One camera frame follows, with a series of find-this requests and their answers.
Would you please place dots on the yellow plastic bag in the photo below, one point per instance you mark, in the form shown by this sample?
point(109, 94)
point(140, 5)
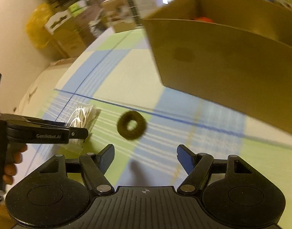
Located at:
point(35, 27)

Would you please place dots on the brown cardboard box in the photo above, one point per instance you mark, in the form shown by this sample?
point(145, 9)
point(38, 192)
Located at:
point(243, 60)

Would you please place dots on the red toy figure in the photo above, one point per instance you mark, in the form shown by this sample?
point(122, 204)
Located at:
point(203, 19)

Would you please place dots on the green tissue pack stack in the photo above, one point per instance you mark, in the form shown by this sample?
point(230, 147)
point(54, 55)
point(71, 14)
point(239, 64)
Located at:
point(78, 7)

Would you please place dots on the open box of clutter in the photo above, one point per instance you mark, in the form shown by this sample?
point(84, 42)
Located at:
point(90, 24)

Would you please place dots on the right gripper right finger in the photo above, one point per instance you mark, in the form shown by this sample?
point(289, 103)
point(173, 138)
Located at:
point(197, 167)

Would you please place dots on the brown knitted hair scrunchie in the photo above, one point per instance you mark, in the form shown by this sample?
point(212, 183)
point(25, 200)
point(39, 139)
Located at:
point(131, 125)

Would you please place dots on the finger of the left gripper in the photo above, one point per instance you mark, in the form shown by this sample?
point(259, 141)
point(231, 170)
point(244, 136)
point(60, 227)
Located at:
point(78, 134)
point(14, 121)

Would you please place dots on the checkered bed sheet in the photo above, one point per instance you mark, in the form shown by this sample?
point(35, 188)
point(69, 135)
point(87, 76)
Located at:
point(117, 74)

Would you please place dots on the bag of cotton swabs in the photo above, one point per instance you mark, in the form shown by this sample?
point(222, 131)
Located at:
point(84, 116)

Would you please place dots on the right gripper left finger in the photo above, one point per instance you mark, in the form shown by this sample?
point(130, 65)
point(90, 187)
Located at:
point(94, 167)

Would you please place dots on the white appliance product box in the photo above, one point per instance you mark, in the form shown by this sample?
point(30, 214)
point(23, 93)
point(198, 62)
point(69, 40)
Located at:
point(126, 15)

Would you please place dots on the person left hand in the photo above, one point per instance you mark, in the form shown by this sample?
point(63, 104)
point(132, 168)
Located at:
point(10, 169)

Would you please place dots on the brown cardboard carton left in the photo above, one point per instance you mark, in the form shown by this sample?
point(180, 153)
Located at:
point(65, 32)

